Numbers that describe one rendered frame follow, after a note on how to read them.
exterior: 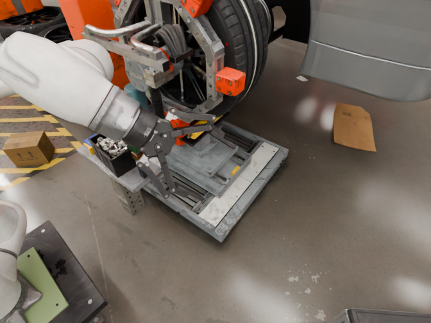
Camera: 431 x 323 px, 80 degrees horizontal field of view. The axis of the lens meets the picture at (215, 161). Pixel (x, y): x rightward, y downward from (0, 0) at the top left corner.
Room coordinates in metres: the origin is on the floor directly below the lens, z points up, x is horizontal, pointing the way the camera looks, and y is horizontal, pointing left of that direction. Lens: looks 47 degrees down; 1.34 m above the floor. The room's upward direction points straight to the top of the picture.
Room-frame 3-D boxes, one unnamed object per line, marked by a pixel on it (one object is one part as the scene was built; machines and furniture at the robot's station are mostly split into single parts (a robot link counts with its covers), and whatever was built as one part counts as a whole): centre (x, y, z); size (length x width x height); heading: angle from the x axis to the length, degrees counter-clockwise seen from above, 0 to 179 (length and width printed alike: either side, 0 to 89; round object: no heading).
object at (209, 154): (1.20, 0.10, 0.32); 0.40 x 0.30 x 0.28; 54
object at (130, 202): (0.88, 0.50, 0.21); 0.10 x 0.10 x 0.42; 54
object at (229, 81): (0.88, -0.05, 0.85); 0.09 x 0.08 x 0.07; 54
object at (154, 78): (0.79, 0.19, 0.93); 0.09 x 0.05 x 0.05; 144
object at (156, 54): (0.90, 0.20, 1.03); 0.19 x 0.18 x 0.11; 144
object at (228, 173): (1.17, 0.07, 0.13); 0.50 x 0.36 x 0.10; 54
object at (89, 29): (1.02, 0.36, 1.03); 0.19 x 0.18 x 0.11; 144
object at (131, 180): (0.87, 0.48, 0.44); 0.43 x 0.17 x 0.03; 54
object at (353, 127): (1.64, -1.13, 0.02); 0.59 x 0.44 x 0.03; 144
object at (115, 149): (0.85, 0.46, 0.52); 0.20 x 0.14 x 0.13; 46
